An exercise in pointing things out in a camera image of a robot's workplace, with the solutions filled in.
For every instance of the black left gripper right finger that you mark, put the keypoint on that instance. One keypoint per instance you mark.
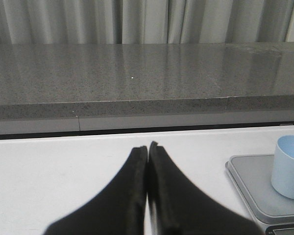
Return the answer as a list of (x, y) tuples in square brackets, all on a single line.
[(178, 207)]

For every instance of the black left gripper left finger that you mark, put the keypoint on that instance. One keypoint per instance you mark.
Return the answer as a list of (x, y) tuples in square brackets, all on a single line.
[(119, 209)]

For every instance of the light blue plastic cup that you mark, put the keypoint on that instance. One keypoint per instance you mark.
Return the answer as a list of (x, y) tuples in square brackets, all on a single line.
[(282, 177)]

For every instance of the silver digital kitchen scale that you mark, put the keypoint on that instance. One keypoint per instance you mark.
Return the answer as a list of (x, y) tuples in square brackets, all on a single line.
[(271, 211)]

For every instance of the grey curtain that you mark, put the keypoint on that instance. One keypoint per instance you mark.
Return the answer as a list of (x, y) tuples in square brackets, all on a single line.
[(145, 21)]

